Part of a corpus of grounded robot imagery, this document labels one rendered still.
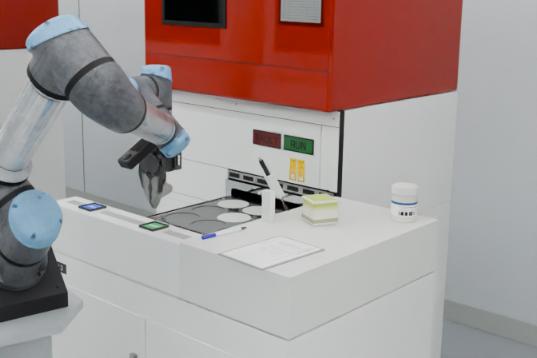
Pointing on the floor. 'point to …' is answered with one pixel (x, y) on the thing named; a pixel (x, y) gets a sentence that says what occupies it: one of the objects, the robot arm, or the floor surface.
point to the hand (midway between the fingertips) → (152, 204)
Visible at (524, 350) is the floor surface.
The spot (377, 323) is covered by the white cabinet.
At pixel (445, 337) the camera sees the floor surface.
